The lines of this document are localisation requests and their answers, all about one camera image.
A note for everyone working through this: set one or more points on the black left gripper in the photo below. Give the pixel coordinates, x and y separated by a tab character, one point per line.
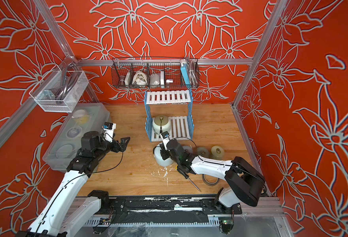
122	144

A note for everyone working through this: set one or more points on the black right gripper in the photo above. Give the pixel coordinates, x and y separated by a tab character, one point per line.
163	152

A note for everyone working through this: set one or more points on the green tea canister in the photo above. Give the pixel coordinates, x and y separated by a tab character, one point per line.
203	152

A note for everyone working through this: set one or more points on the pale blue round jar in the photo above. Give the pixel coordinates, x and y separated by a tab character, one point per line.
162	156

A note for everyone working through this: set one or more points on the blue white slatted shelf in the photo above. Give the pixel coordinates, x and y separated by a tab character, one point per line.
181	126

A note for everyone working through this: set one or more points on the yellow tea canister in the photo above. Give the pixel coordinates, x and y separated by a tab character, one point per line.
217	152

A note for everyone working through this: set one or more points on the cream round jar with tassel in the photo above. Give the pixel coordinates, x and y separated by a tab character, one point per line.
161	123

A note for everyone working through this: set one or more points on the blue tea canister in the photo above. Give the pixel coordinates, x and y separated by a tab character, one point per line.
188	149

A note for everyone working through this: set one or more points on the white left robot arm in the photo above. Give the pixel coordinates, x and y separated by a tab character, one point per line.
53	221

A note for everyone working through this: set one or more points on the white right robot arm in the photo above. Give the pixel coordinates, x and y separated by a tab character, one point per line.
245	182

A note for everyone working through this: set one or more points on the black yellow screwdriver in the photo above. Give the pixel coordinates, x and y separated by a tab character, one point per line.
190	179

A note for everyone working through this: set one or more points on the translucent plastic storage box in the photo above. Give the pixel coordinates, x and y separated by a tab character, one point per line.
63	149

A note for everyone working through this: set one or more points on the brown tape roll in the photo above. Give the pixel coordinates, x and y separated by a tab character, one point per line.
209	183

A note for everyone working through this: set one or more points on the grey tubes in basket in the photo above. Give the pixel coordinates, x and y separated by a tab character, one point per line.
67	82

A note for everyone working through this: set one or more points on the light blue flat box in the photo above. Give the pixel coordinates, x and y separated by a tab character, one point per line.
184	71

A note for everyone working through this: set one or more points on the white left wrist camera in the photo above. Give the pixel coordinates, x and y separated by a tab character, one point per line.
108	131

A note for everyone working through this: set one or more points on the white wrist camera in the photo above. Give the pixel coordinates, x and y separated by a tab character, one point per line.
108	131
165	138

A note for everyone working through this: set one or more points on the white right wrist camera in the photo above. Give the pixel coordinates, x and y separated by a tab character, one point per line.
165	138

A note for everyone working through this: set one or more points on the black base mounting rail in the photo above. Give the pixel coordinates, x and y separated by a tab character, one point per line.
203	204

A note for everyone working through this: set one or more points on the clear plastic wall basket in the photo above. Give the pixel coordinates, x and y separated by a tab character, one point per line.
51	80

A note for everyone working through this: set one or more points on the black wire basket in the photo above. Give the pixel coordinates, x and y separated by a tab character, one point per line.
123	70

